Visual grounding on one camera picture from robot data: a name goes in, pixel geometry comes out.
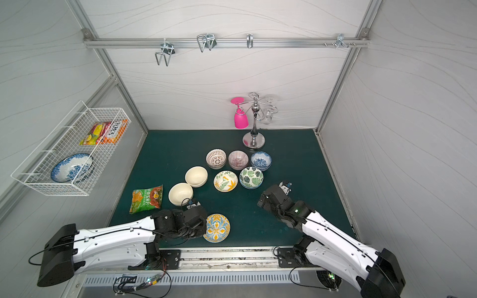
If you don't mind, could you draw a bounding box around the yellow blue ornament bowl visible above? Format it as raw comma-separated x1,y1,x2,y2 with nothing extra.
203,214,231,243

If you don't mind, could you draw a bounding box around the cream plain bowl back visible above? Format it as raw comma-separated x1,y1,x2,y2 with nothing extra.
185,166,208,187

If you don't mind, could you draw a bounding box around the cream plain bowl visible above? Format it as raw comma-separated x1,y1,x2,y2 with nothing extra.
185,166,208,187
168,183,193,206

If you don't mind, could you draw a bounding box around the green leaf bowl back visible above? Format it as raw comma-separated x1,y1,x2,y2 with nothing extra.
239,166,264,189

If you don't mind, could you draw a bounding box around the yellow flower bowl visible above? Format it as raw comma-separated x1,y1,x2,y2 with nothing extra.
214,171,239,192

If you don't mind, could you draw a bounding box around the blue floral bowl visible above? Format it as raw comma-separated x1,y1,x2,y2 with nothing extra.
250,151,272,171
50,153,94,183

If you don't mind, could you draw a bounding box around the white maroon leaf bowl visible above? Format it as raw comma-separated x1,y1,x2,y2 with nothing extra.
206,149,227,170

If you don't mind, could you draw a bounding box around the purple striped bowl front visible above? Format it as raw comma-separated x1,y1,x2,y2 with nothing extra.
228,150,249,170

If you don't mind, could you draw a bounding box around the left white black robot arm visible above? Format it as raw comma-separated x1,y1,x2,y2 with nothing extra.
37,204,207,288

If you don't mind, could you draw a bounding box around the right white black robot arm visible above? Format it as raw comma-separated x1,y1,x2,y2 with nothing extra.
257,183,406,298

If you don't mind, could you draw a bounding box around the cream plain bowl front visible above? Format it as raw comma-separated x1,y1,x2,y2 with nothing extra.
168,183,193,206

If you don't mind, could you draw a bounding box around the green snack bag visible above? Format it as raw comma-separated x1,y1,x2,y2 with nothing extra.
129,186,163,214

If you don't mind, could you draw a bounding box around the chrome glass holder stand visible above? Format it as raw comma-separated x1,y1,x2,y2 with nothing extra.
238,92,279,150

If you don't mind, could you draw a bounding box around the pink plastic wine glass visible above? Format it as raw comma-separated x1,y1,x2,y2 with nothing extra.
231,97,248,129

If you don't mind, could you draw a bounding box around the colourful snack packet in basket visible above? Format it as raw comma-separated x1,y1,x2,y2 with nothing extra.
79,119,129,145

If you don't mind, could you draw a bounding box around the blue floral bowl in basket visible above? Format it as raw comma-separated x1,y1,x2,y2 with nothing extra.
50,153,94,183

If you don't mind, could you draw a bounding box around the metal double hook left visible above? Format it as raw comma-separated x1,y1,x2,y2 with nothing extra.
155,40,175,67

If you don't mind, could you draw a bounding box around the metal double hook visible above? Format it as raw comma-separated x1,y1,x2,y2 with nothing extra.
196,34,217,53
155,40,175,67

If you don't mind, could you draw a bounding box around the metal hook right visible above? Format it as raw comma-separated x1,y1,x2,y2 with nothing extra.
323,34,356,49

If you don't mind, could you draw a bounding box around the metal double hook middle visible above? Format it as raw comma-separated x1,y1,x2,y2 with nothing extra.
196,34,217,53

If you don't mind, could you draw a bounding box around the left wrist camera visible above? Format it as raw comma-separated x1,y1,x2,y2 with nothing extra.
186,199,201,209

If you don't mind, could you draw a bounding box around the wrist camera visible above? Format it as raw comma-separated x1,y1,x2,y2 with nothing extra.
279,181,292,196
186,199,201,209

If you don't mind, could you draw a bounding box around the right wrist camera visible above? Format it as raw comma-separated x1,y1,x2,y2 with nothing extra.
279,181,292,196

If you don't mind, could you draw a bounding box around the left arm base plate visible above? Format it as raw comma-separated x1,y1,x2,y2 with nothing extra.
128,250,181,271

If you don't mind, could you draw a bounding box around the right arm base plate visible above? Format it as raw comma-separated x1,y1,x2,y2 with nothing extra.
273,247,315,268

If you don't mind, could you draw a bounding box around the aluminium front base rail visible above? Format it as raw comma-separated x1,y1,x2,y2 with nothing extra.
74,244,325,276

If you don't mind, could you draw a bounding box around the black cable right base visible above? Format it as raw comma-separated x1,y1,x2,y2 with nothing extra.
273,245,342,291

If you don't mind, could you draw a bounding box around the black cable base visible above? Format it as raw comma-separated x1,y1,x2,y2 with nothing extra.
273,245,342,291
112,260,173,298

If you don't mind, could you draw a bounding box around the black cable left base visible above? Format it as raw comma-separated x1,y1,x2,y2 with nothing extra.
112,260,173,298

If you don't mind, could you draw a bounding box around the white wire wall basket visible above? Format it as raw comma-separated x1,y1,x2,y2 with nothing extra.
11,101,130,196

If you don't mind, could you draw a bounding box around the metal bracket on rail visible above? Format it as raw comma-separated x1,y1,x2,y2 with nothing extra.
246,34,253,49

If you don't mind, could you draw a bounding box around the aluminium top rail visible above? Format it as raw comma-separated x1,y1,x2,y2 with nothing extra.
84,34,371,50

